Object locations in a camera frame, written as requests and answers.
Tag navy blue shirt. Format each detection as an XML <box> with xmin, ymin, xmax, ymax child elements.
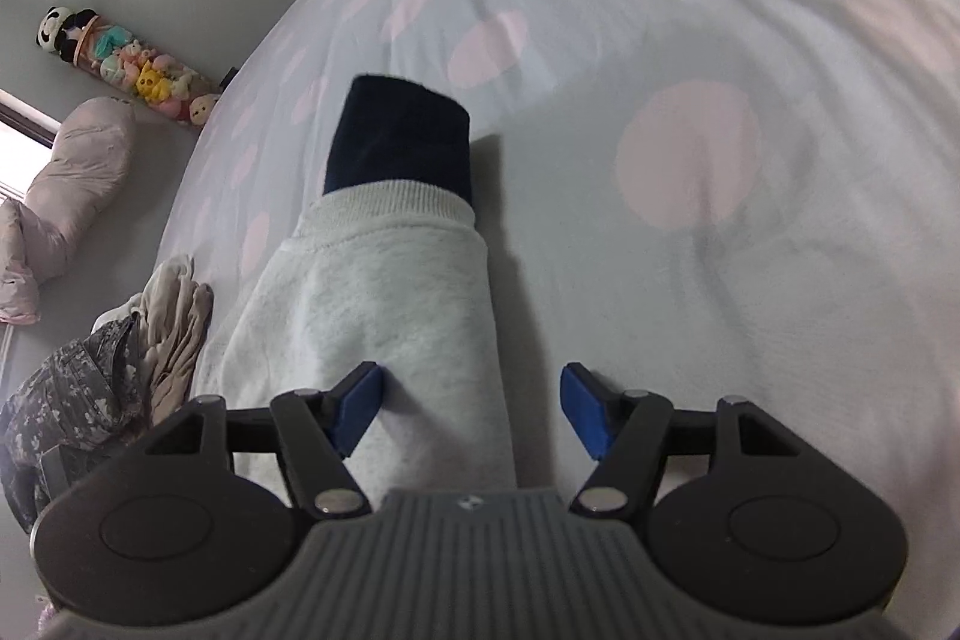
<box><xmin>322</xmin><ymin>74</ymin><xmax>473</xmax><ymax>202</ymax></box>

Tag cream garment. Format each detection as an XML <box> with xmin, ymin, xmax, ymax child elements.
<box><xmin>142</xmin><ymin>254</ymin><xmax>197</xmax><ymax>311</ymax></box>

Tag hanging stuffed toy holder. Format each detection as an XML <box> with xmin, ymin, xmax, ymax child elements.
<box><xmin>34</xmin><ymin>5</ymin><xmax>222</xmax><ymax>127</ymax></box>

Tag beige garment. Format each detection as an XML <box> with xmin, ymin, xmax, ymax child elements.
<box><xmin>139</xmin><ymin>280</ymin><xmax>215</xmax><ymax>423</ymax></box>

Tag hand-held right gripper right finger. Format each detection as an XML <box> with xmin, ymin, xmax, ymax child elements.
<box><xmin>559</xmin><ymin>364</ymin><xmax>815</xmax><ymax>521</ymax></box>

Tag polka dot bed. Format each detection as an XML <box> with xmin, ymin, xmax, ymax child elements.
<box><xmin>150</xmin><ymin>0</ymin><xmax>960</xmax><ymax>536</ymax></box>

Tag white sweatshirt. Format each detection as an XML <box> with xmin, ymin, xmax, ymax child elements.
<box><xmin>191</xmin><ymin>179</ymin><xmax>518</xmax><ymax>498</ymax></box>

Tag camouflage pants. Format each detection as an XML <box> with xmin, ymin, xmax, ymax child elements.
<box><xmin>0</xmin><ymin>314</ymin><xmax>162</xmax><ymax>532</ymax></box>

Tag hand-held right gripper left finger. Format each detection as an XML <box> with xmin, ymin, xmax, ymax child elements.
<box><xmin>146</xmin><ymin>361</ymin><xmax>387</xmax><ymax>521</ymax></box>

